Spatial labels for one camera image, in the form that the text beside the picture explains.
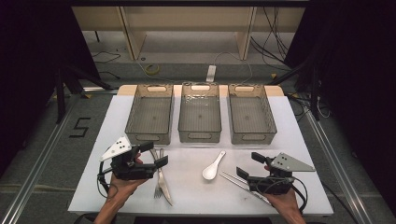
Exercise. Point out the black metal stand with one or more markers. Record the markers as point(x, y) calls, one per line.
point(315, 99)
point(60, 99)

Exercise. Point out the white ceramic spoon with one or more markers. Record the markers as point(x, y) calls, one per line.
point(209, 172)

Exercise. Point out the person's left hand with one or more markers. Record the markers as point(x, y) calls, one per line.
point(121, 188)

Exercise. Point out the white power strip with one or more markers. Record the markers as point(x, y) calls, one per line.
point(211, 73)

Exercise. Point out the yellow tape roll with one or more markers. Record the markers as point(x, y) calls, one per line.
point(148, 69)

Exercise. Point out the beige wooden shelf unit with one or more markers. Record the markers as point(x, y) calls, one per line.
point(186, 18)

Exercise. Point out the dark curtain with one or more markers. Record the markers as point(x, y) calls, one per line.
point(358, 77)
point(28, 62)

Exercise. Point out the grey translucent plastic bin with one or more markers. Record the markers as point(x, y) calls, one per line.
point(250, 115)
point(200, 113)
point(151, 115)

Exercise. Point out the metal knife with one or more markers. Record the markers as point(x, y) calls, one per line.
point(166, 191)

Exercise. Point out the metal floor rail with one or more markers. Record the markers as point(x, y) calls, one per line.
point(37, 168)
point(339, 168)

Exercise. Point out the person's right hand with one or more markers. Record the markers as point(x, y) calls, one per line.
point(286, 203)

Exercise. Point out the metal fork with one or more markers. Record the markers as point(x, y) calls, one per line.
point(158, 186)

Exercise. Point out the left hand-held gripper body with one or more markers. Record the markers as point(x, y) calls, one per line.
point(130, 171)

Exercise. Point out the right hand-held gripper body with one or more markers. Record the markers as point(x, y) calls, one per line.
point(274, 183)

